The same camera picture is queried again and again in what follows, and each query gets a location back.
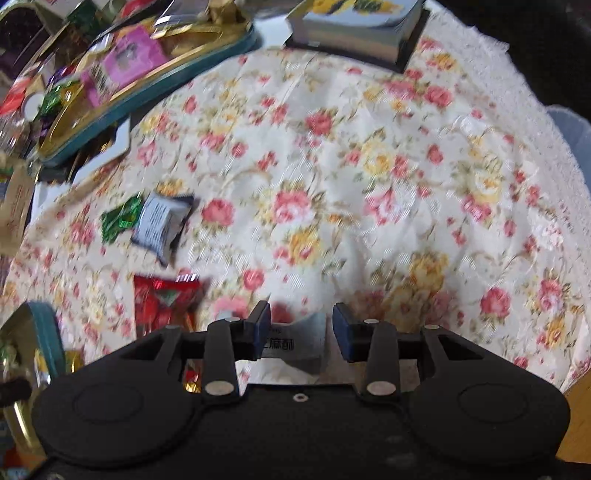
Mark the white black-print snack packet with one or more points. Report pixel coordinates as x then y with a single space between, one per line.
300 344

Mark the pale blue plastic container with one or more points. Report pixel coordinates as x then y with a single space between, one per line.
575 129

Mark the red snack packet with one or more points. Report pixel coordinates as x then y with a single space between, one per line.
161 302

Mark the blue white snack packet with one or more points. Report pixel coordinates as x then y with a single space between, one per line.
159 221

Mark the green foil candy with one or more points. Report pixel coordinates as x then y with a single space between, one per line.
121 219

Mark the black sofa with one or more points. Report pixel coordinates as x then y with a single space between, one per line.
531 46

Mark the floral tablecloth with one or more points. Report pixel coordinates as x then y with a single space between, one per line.
346 184

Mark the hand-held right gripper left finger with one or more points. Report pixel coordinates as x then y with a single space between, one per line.
263 325

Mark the teal oval tin tray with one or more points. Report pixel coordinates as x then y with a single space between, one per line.
64 124

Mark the thick book yellow cover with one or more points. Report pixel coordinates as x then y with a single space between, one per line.
360 32

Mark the teal rectangular tin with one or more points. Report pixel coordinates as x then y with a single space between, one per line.
46 327

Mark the pink snack packet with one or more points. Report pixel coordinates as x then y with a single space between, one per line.
131 55

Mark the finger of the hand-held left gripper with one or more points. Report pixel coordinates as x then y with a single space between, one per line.
14 392

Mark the gold foil coin candy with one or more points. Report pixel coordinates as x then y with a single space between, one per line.
191 379

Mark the white rectangular tray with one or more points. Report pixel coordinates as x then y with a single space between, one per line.
108 152

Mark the green foil candies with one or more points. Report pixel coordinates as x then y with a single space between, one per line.
57 99

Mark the kraft paper bag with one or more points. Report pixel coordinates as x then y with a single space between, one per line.
16 207

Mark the white round lid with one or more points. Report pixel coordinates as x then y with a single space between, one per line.
33 107

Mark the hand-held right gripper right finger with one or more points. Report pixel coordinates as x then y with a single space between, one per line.
341 328

